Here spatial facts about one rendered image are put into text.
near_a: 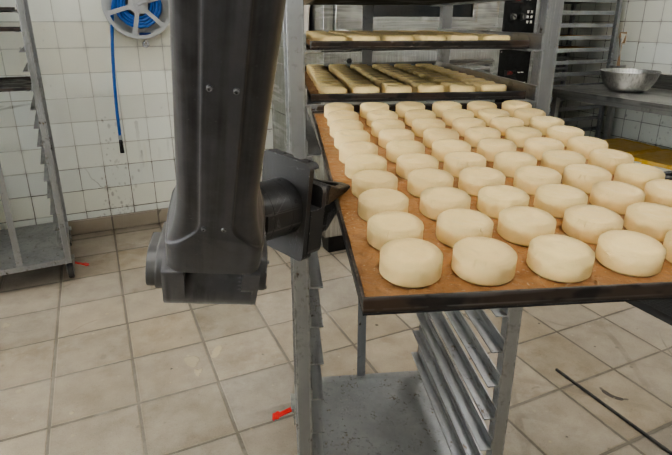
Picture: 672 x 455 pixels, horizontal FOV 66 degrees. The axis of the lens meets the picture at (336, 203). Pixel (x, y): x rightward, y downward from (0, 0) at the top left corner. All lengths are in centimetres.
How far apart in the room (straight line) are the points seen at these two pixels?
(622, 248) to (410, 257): 17
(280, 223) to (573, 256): 25
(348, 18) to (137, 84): 150
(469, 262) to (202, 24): 27
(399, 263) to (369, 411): 146
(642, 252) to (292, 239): 31
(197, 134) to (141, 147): 349
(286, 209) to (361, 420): 137
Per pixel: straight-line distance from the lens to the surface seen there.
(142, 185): 382
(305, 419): 123
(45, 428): 225
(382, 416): 183
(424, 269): 40
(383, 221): 46
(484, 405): 137
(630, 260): 48
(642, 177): 67
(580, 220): 52
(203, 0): 22
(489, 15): 343
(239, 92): 24
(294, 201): 50
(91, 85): 368
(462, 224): 47
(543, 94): 104
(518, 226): 49
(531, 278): 45
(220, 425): 205
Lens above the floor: 136
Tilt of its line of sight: 19 degrees down
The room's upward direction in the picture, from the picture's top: straight up
